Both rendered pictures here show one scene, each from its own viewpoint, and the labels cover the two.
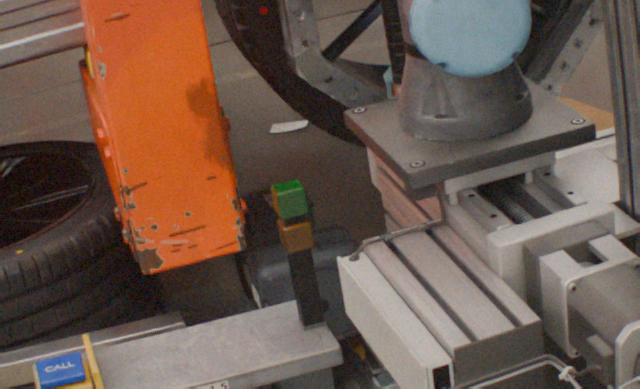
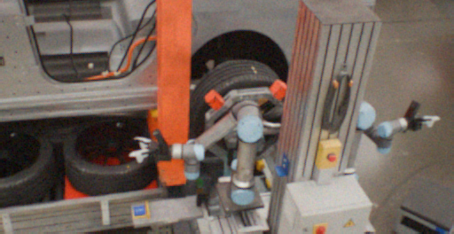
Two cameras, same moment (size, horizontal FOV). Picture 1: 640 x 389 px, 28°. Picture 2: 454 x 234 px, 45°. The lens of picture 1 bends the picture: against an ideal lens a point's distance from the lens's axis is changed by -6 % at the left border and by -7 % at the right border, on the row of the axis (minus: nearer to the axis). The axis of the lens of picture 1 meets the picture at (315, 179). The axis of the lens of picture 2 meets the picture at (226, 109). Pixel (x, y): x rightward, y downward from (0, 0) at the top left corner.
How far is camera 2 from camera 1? 180 cm
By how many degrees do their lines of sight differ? 14
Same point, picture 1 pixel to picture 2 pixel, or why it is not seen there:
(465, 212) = (234, 217)
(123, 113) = not seen: hidden behind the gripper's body
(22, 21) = (136, 102)
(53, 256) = (136, 169)
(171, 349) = (166, 206)
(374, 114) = (221, 187)
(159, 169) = (171, 167)
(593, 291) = not seen: outside the picture
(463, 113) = not seen: hidden behind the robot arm
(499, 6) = (248, 197)
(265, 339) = (187, 207)
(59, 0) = (146, 98)
